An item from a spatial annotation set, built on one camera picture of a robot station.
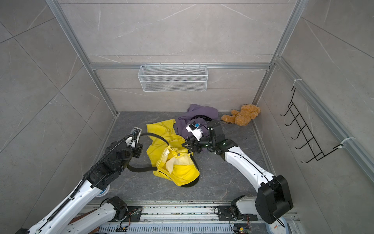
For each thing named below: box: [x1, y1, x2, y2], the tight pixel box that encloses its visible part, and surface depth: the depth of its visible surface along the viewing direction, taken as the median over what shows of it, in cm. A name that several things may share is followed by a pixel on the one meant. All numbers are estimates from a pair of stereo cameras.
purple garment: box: [175, 103, 219, 139], surface depth 114 cm
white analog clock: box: [264, 216, 290, 234], surface depth 69 cm
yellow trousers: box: [146, 118, 200, 186], surface depth 85 cm
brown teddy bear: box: [221, 103, 262, 127], surface depth 111 cm
